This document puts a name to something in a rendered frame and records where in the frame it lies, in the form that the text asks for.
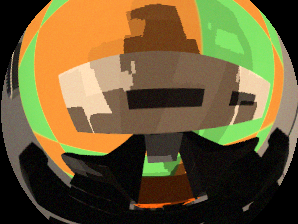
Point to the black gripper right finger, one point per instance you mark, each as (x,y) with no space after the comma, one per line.
(205,161)

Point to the black two-prong plug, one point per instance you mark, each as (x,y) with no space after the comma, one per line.
(162,147)

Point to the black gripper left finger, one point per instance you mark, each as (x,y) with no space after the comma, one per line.
(122,167)

